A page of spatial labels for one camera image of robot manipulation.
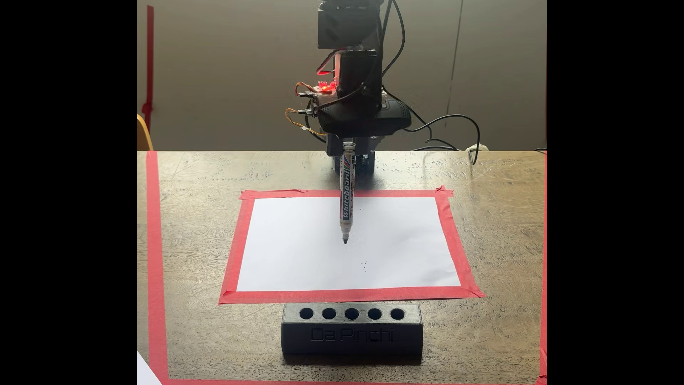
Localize whiteboard marker pen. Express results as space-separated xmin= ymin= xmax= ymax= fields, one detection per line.
xmin=339 ymin=141 xmax=357 ymax=246

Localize black pen holder block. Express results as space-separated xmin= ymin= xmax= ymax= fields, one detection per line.
xmin=281 ymin=303 xmax=424 ymax=358

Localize red tape strip on paper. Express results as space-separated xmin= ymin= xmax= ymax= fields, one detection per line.
xmin=218 ymin=198 xmax=256 ymax=306
xmin=218 ymin=286 xmax=486 ymax=306
xmin=239 ymin=185 xmax=454 ymax=200
xmin=434 ymin=187 xmax=486 ymax=299

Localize white paper sheet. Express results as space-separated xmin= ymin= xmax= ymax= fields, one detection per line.
xmin=236 ymin=197 xmax=461 ymax=293

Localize wooden chair back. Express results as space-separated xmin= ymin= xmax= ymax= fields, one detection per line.
xmin=137 ymin=113 xmax=154 ymax=152

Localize long red table tape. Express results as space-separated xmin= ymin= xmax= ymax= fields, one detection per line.
xmin=538 ymin=152 xmax=548 ymax=385
xmin=146 ymin=151 xmax=171 ymax=385
xmin=160 ymin=379 xmax=540 ymax=385

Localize white paper corner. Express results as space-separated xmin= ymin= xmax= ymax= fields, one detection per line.
xmin=137 ymin=350 xmax=163 ymax=385

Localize black oval camera box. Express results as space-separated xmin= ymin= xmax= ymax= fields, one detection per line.
xmin=315 ymin=98 xmax=413 ymax=138

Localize orange wires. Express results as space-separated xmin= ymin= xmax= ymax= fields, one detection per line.
xmin=284 ymin=81 xmax=328 ymax=138

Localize black cable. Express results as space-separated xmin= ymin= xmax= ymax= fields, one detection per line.
xmin=382 ymin=88 xmax=481 ymax=166

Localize red tape on wall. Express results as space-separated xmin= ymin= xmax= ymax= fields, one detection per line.
xmin=141 ymin=5 xmax=155 ymax=132

